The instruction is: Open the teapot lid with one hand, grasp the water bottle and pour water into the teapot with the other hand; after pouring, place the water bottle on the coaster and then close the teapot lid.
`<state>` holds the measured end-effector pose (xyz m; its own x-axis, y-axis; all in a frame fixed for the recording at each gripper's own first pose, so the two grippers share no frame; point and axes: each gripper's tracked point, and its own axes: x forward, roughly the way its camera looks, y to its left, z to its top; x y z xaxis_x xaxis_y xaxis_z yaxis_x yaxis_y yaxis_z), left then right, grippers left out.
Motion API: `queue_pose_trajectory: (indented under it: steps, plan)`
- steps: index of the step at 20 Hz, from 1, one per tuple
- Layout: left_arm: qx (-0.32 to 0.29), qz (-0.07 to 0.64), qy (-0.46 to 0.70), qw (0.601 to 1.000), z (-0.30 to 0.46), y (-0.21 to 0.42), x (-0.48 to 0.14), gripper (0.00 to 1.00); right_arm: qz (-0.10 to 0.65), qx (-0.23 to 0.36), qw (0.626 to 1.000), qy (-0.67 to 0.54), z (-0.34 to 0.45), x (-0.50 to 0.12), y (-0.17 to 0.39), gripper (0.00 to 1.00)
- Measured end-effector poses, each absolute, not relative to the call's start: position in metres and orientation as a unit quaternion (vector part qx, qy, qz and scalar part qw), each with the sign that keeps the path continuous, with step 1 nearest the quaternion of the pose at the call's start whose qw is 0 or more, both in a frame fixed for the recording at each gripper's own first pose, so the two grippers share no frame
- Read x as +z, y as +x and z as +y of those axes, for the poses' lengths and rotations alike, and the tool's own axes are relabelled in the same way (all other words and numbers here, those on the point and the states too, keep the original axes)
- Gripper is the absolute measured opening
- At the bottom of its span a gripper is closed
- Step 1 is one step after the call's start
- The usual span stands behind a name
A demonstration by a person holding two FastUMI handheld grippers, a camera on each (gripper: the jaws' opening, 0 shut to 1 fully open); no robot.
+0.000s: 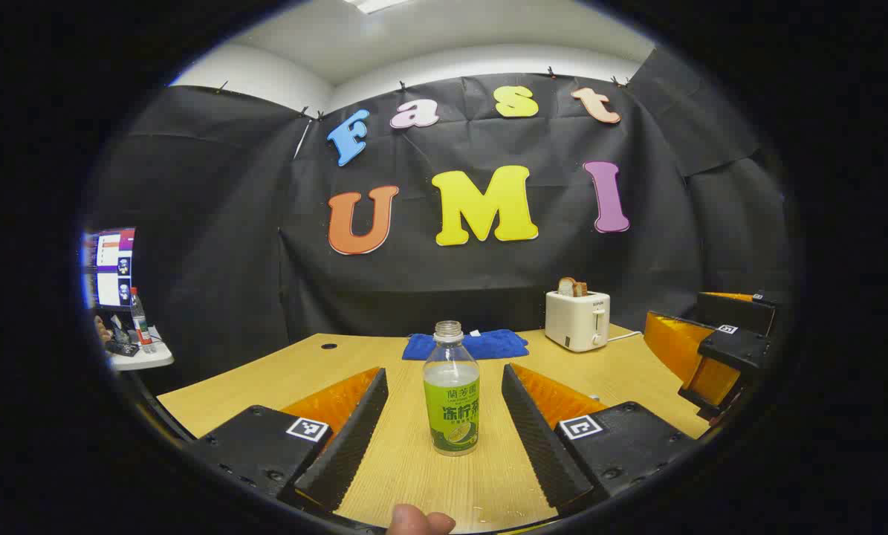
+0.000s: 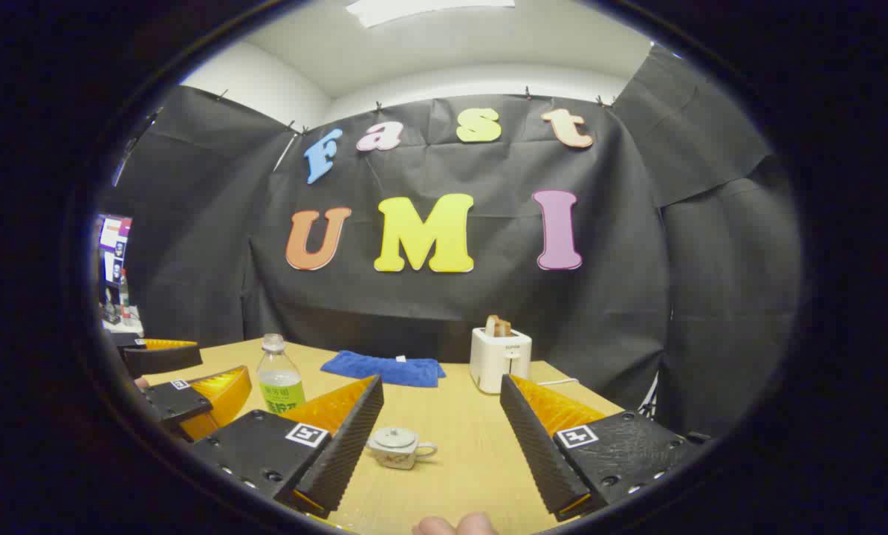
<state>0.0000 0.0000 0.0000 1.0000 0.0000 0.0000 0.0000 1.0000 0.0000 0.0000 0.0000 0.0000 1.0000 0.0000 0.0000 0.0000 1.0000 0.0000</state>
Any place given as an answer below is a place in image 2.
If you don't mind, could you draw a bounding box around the green label water bottle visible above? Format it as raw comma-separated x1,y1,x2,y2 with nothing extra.
256,334,307,414

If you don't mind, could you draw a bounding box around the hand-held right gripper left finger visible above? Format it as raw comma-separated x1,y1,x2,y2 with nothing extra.
189,374,385,519

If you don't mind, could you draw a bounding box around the white side desk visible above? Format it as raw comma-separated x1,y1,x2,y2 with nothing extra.
102,305,145,337

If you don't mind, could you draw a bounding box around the computer monitor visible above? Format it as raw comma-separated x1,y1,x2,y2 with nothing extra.
98,214,134,283

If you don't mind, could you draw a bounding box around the white frame stand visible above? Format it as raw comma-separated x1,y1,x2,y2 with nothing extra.
639,372,661,417

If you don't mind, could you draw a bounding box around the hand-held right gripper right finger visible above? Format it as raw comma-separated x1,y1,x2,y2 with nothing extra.
499,373,702,523

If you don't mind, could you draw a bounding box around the ceiling light panel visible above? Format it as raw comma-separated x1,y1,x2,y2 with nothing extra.
346,0,516,29

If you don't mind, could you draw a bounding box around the white toaster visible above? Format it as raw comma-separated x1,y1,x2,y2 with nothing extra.
470,326,533,395

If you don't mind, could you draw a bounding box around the white ceramic teacup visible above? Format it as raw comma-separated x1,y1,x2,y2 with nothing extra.
367,427,438,470

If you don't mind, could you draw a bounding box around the blue towel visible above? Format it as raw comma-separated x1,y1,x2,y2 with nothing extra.
320,350,447,389

